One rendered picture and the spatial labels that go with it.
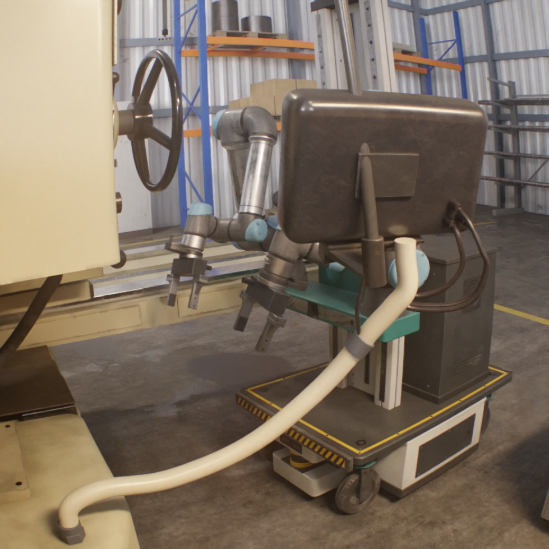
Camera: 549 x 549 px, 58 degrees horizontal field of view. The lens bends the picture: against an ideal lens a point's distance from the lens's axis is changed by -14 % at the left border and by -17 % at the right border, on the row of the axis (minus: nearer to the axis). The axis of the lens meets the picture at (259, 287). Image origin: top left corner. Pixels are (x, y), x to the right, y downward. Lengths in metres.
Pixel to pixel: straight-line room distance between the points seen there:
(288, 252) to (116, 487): 0.75
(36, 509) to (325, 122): 0.85
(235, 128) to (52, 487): 1.34
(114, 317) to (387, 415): 1.00
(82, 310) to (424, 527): 1.40
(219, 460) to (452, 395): 1.25
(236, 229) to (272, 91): 6.93
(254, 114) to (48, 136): 1.21
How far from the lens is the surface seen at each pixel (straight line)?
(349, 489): 1.86
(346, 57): 0.80
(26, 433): 1.38
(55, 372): 1.71
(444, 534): 1.88
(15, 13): 0.82
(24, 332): 1.07
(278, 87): 8.68
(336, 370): 0.95
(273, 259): 1.40
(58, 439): 1.33
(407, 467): 1.90
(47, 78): 0.80
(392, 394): 1.96
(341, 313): 1.72
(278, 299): 1.39
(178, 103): 1.22
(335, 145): 0.78
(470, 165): 0.90
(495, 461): 2.30
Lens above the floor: 1.21
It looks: 14 degrees down
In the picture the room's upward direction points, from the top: 3 degrees counter-clockwise
